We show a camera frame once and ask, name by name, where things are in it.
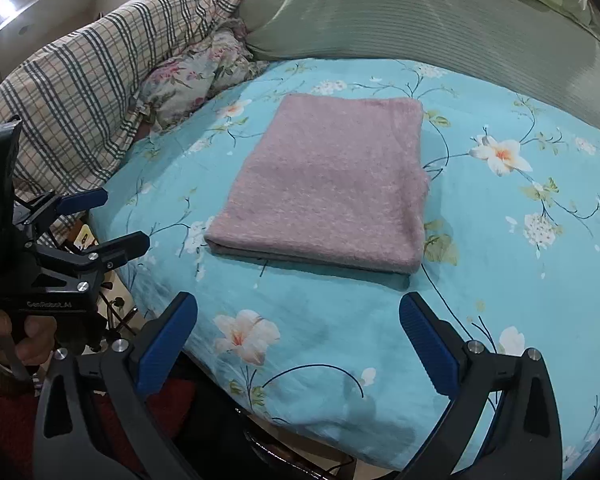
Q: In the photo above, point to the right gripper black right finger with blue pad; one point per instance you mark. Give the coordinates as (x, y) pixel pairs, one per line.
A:
(524, 440)

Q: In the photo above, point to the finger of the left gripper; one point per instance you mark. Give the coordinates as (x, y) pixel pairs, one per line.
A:
(38, 214)
(106, 256)

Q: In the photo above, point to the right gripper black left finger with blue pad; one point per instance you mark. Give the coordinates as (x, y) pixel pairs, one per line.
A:
(130, 371)

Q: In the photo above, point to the mauve fuzzy garment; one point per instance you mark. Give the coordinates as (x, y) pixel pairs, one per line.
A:
(332, 180)

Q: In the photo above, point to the person's left hand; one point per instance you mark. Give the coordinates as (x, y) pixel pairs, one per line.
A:
(33, 343)

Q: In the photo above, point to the plaid checked quilt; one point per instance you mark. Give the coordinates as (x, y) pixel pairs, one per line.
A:
(76, 96)

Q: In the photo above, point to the pink floral pillow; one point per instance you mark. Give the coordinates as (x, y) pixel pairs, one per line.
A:
(184, 82)

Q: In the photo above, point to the blue floral bed sheet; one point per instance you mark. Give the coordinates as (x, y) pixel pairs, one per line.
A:
(511, 258)

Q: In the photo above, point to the green striped pillow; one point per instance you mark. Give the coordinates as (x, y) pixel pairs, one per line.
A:
(521, 45)

